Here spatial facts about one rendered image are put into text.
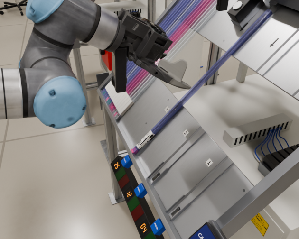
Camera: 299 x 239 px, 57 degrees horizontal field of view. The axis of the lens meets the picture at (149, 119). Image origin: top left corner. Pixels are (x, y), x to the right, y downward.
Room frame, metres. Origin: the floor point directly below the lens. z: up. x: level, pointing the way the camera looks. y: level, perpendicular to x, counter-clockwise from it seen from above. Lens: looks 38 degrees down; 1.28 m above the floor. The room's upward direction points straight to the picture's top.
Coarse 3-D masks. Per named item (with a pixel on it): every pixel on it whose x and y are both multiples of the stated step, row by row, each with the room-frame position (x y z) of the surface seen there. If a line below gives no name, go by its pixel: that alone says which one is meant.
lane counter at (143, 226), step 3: (144, 222) 0.38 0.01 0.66; (147, 222) 0.37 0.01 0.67; (141, 225) 0.37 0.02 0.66; (144, 225) 0.37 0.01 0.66; (147, 225) 0.37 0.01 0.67; (138, 228) 0.37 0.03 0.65; (141, 228) 0.37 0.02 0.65; (144, 228) 0.36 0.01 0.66; (147, 228) 0.36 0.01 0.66; (141, 231) 0.36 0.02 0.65; (144, 231) 0.36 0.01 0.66; (147, 231) 0.35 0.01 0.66; (141, 234) 0.35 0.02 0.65; (144, 234) 0.35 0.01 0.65
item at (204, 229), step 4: (204, 228) 0.28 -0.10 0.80; (208, 228) 0.28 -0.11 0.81; (196, 232) 0.28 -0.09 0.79; (200, 232) 0.27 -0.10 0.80; (204, 232) 0.27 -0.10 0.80; (208, 232) 0.27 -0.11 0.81; (192, 236) 0.27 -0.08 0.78; (196, 236) 0.27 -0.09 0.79; (200, 236) 0.27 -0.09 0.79; (204, 236) 0.27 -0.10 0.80; (208, 236) 0.26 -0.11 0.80; (212, 236) 0.26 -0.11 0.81
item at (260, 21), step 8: (264, 16) 0.69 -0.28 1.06; (256, 24) 0.68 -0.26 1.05; (248, 32) 0.67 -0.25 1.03; (240, 40) 0.67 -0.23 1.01; (232, 48) 0.66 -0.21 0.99; (224, 56) 0.65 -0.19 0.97; (216, 64) 0.64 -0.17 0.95; (208, 72) 0.64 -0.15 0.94; (200, 80) 0.63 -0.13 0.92; (192, 88) 0.62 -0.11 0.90; (184, 96) 0.62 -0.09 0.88; (176, 104) 0.61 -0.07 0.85; (168, 112) 0.60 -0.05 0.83; (160, 120) 0.59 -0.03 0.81; (152, 128) 0.58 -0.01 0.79; (160, 128) 0.58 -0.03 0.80; (136, 152) 0.55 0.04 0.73
